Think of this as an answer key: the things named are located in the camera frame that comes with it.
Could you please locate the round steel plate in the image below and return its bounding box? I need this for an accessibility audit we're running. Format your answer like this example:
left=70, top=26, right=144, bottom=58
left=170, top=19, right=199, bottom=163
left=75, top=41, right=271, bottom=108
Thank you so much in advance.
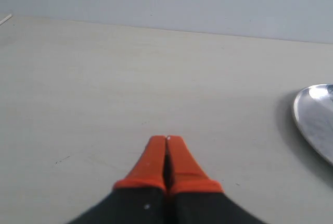
left=292, top=84, right=332, bottom=165

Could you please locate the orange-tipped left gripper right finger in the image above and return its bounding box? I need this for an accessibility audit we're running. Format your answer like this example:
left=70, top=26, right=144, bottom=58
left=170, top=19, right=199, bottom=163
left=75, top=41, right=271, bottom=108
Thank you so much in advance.
left=166, top=135, right=263, bottom=223

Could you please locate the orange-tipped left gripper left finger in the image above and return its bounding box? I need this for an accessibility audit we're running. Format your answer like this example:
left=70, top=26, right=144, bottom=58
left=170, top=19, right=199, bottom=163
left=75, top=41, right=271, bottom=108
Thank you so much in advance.
left=71, top=135, right=166, bottom=223

